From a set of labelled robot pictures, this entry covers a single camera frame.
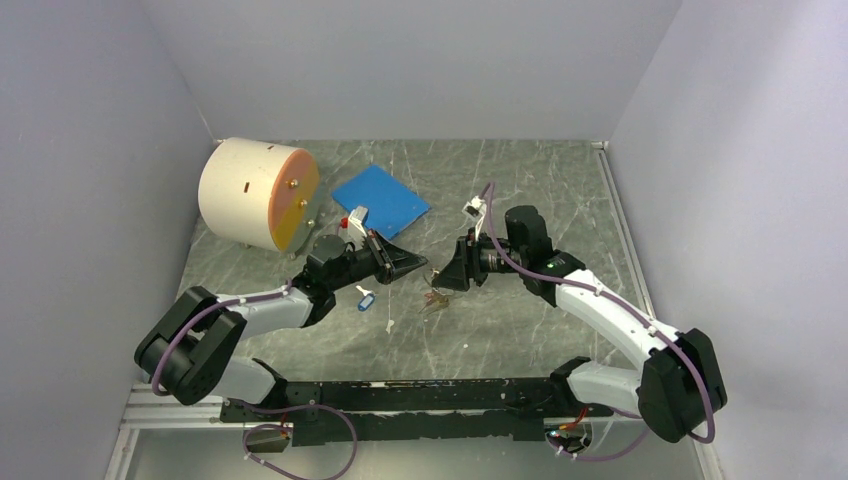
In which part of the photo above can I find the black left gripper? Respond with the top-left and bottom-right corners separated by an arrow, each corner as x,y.
328,229 -> 427,291

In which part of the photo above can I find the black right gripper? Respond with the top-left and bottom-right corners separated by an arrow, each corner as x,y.
432,227 -> 527,291

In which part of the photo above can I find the bunch of silver clips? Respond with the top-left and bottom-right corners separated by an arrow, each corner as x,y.
419,290 -> 455,315

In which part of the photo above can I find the key with blue tag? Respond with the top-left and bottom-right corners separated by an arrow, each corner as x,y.
355,285 -> 376,312

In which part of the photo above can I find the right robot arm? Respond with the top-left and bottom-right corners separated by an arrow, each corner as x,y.
432,196 -> 727,444

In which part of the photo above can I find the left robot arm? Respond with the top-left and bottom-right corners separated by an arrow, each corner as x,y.
133,230 -> 427,420

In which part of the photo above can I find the blue folded paper folder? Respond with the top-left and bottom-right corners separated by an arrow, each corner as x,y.
331,165 -> 430,240

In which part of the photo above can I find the white cylinder drum box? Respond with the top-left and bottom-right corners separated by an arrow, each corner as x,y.
197,137 -> 322,253

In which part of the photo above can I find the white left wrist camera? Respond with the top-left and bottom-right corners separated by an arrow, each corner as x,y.
339,206 -> 369,248

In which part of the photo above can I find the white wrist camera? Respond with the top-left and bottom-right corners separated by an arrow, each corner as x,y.
462,196 -> 488,239
339,206 -> 369,248

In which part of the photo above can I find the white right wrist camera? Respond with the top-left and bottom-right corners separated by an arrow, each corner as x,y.
462,196 -> 488,239

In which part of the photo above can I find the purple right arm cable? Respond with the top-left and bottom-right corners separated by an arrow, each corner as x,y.
478,182 -> 717,445

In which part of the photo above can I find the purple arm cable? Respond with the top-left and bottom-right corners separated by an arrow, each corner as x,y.
150,278 -> 299,397
478,182 -> 717,445

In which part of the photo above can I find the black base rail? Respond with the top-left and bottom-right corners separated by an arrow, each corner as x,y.
220,368 -> 612,446

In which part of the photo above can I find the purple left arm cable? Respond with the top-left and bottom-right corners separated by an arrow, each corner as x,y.
150,278 -> 299,397

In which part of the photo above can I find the aluminium frame rail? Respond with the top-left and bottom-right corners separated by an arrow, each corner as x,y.
104,383 -> 259,479

